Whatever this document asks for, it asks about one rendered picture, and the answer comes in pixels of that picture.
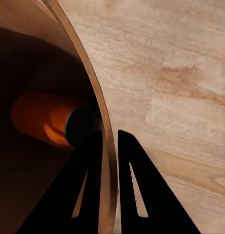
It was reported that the can of soda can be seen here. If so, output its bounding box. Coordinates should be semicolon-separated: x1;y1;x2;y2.
11;91;98;150

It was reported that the trash can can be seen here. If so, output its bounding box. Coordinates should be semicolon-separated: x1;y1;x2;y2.
0;0;118;234

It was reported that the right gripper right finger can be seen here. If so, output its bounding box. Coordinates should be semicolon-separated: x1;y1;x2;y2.
118;130;201;234

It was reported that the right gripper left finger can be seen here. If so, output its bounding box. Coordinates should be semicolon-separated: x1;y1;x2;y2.
16;130;103;234

